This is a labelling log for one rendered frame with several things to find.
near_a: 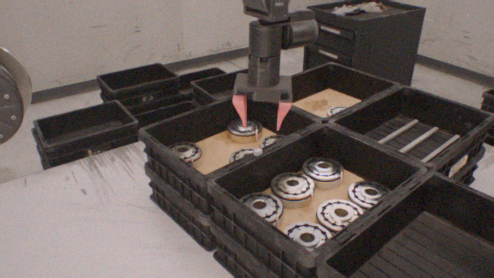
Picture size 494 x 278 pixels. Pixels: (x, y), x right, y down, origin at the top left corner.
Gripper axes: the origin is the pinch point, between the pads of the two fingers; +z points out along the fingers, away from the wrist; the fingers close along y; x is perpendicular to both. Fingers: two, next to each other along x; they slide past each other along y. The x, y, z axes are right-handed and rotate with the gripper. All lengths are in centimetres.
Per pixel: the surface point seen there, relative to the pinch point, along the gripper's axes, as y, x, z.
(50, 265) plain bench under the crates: 48, 6, 37
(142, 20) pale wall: 118, -292, 62
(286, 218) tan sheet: -6.3, 0.7, 23.0
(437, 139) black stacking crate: -52, -37, 23
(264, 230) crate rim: -1.6, 14.5, 13.9
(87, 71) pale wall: 161, -257, 99
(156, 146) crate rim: 25.3, -12.3, 14.5
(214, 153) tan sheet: 13.4, -25.2, 24.1
